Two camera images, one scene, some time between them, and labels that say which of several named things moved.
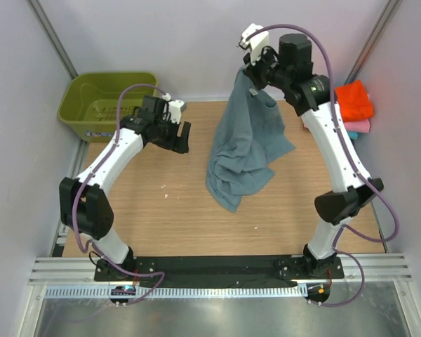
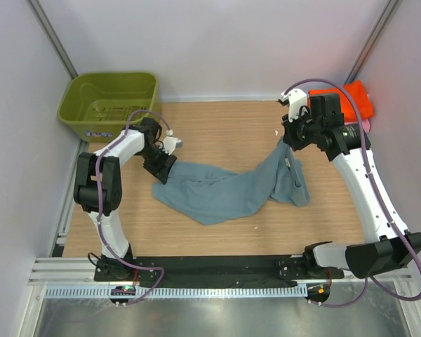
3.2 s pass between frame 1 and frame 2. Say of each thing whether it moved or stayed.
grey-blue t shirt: moved
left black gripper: moved
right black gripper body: moved
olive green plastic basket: stayed
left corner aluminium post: stayed
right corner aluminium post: stayed
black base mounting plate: stayed
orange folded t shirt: stayed
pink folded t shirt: stayed
